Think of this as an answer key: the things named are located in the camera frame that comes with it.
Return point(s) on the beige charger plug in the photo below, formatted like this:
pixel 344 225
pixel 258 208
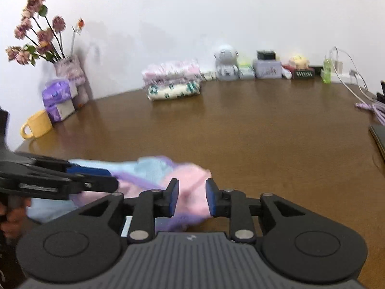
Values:
pixel 338 67

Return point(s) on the black phone stand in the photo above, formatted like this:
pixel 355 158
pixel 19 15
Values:
pixel 382 91

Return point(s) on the smartphone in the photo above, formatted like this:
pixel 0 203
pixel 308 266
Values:
pixel 379 140

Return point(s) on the green and white packets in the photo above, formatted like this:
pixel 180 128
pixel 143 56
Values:
pixel 246 71

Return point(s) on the purple soft tissue pack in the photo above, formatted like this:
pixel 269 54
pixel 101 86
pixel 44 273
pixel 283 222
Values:
pixel 55 91

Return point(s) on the folded pink floral cloth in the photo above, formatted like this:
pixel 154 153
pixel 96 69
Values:
pixel 171 70

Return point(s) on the person's left hand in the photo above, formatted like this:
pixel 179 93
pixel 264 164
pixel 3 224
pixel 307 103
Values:
pixel 13 222

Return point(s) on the white tube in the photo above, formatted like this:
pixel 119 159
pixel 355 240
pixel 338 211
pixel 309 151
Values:
pixel 287 73

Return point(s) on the pink and blue mesh vest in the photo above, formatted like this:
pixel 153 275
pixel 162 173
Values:
pixel 186 180

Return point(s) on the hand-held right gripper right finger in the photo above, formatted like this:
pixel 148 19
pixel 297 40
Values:
pixel 210 197

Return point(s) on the purple and white tissue box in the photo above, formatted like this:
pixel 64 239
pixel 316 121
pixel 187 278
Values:
pixel 61 110

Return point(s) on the dried pink rose bouquet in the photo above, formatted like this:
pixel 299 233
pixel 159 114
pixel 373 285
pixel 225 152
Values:
pixel 45 36

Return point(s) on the green spray bottle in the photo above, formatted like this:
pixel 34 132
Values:
pixel 327 72

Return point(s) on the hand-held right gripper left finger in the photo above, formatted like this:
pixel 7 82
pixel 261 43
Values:
pixel 174 197

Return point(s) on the small yellow ornament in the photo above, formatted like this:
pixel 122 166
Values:
pixel 299 60

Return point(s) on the folded cream green-flower cloth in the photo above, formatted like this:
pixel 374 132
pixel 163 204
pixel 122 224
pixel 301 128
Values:
pixel 171 91

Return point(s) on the small black box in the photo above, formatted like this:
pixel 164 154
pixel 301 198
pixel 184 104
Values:
pixel 266 55

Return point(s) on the yellow ceramic mug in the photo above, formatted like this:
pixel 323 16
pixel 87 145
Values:
pixel 40 125

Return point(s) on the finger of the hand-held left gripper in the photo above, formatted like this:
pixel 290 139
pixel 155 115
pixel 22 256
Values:
pixel 90 171
pixel 99 184

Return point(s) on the white robot figure speaker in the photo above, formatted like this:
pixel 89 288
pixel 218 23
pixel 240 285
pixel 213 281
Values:
pixel 225 55

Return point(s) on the white power strip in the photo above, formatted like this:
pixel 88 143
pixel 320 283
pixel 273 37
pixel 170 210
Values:
pixel 346 78
pixel 208 76

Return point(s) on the black box with white print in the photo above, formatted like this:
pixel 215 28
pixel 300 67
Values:
pixel 303 74

